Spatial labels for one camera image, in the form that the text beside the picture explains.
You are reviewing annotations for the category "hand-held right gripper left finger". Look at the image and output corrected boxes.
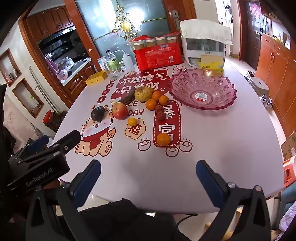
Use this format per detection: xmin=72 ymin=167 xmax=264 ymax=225
xmin=25 ymin=159 xmax=102 ymax=241

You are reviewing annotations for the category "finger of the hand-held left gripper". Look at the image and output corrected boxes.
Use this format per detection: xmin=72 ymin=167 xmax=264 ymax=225
xmin=47 ymin=130 xmax=82 ymax=154
xmin=25 ymin=136 xmax=52 ymax=151

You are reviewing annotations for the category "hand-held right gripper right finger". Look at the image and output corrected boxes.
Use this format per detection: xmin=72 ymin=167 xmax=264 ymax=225
xmin=195 ymin=160 xmax=271 ymax=241

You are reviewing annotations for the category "dark avocado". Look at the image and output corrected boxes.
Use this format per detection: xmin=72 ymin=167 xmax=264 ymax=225
xmin=91 ymin=106 xmax=105 ymax=121

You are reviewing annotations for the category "red apple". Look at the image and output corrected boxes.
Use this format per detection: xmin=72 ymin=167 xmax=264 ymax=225
xmin=112 ymin=101 xmax=129 ymax=120

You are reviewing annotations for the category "overripe brown banana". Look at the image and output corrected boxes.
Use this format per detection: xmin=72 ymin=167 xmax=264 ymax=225
xmin=118 ymin=88 xmax=137 ymax=105

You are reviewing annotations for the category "yellow brown pear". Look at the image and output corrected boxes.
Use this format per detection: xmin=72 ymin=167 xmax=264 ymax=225
xmin=135 ymin=86 xmax=153 ymax=102

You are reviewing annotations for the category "pink glass bowl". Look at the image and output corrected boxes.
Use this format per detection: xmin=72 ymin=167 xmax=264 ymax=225
xmin=168 ymin=68 xmax=238 ymax=110

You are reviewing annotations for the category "dark cloth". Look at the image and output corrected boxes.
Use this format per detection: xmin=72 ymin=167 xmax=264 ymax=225
xmin=79 ymin=199 xmax=185 ymax=241

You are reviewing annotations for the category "small yellow box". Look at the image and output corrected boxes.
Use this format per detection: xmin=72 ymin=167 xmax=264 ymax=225
xmin=85 ymin=71 xmax=109 ymax=86

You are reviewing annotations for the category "pink plastic stool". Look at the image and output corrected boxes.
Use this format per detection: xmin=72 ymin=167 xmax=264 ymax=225
xmin=282 ymin=155 xmax=296 ymax=188

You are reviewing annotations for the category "cardboard box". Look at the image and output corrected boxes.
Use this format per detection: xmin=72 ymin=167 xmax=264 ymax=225
xmin=281 ymin=131 xmax=296 ymax=161

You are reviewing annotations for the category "clear bottle green label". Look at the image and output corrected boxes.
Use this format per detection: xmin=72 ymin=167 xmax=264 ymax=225
xmin=106 ymin=50 xmax=119 ymax=72

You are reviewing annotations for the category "white squeeze bottle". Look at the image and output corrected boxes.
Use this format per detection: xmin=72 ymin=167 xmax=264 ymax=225
xmin=114 ymin=50 xmax=132 ymax=71

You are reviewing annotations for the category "pair of white sneakers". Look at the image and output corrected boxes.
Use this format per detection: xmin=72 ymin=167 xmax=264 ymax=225
xmin=259 ymin=95 xmax=273 ymax=109

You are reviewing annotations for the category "black range hood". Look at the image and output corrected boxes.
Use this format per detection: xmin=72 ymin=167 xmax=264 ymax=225
xmin=37 ymin=27 xmax=89 ymax=63

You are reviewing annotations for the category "white plastic stool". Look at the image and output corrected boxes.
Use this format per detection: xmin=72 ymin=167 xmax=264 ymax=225
xmin=250 ymin=77 xmax=270 ymax=96

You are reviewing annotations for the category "yellow tissue box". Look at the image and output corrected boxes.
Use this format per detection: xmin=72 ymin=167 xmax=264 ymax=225
xmin=198 ymin=56 xmax=225 ymax=75

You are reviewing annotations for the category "frosted glass door gold ornament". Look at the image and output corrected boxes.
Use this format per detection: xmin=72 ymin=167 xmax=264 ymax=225
xmin=75 ymin=0 xmax=171 ymax=58

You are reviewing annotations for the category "wooden kitchen cabinet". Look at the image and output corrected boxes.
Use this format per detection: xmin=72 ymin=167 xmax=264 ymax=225
xmin=25 ymin=6 xmax=74 ymax=36

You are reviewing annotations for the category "red plastic cup pack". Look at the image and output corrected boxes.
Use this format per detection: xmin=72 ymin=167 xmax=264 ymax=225
xmin=128 ymin=35 xmax=184 ymax=71

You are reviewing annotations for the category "white countertop appliance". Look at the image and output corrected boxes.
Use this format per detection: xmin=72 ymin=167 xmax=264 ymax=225
xmin=180 ymin=35 xmax=226 ymax=66

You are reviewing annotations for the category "wooden wardrobe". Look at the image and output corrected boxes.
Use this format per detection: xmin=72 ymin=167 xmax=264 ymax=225
xmin=255 ymin=34 xmax=296 ymax=137

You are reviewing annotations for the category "dark wooden door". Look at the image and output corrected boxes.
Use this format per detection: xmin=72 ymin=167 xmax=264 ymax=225
xmin=245 ymin=0 xmax=263 ymax=70

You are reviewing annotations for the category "white cloth cover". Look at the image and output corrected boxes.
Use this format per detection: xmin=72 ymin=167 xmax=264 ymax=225
xmin=180 ymin=20 xmax=233 ymax=45

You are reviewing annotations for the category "long metal door handle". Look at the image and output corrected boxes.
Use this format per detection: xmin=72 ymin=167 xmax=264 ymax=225
xmin=29 ymin=65 xmax=58 ymax=114

